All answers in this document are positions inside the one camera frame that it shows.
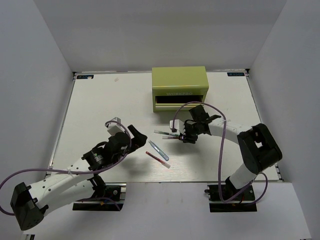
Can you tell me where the red pen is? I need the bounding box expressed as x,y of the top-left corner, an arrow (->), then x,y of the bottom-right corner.
145,151 -> 171,169

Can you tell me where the purple capped pen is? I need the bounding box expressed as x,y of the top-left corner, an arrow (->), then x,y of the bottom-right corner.
162,135 -> 182,140

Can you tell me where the green top drawer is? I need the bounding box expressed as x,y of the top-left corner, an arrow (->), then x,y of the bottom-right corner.
153,95 -> 204,112

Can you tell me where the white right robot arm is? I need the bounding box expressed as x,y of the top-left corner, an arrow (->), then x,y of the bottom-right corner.
170,104 -> 283,200

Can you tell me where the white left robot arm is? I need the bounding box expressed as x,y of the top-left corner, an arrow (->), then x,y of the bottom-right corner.
10,120 -> 148,231

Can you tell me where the green capped pen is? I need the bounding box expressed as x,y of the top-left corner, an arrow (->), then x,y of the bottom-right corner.
153,130 -> 180,137

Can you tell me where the light blue pen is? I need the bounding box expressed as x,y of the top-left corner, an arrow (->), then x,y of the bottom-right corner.
148,140 -> 170,161

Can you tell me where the green metal drawer chest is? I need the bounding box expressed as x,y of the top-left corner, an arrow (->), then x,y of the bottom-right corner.
151,66 -> 209,104

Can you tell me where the right corner label sticker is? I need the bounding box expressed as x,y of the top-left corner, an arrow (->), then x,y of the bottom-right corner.
227,72 -> 245,77

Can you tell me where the corner label sticker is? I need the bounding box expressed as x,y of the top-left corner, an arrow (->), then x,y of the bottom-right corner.
76,74 -> 94,80
227,72 -> 245,77

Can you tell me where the left corner label sticker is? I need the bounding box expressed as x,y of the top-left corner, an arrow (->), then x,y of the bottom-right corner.
76,74 -> 94,80

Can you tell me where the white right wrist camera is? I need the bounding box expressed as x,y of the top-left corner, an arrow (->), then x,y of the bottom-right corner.
169,119 -> 185,135

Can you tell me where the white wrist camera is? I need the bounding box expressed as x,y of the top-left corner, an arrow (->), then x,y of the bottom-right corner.
105,117 -> 125,136
169,119 -> 185,135

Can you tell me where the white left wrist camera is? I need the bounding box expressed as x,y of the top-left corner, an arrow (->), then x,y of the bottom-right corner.
105,117 -> 125,136

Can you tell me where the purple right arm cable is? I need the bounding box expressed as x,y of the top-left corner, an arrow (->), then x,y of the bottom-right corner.
172,101 -> 270,204

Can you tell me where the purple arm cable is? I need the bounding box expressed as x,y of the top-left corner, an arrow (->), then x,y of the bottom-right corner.
172,101 -> 270,204
0,120 -> 133,216

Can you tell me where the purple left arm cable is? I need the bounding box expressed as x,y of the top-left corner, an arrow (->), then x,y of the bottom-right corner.
0,120 -> 133,216

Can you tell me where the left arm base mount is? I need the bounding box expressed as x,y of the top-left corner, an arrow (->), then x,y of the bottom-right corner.
72,183 -> 127,212

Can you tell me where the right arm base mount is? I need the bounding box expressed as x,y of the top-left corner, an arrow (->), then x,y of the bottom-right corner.
204,184 -> 257,213

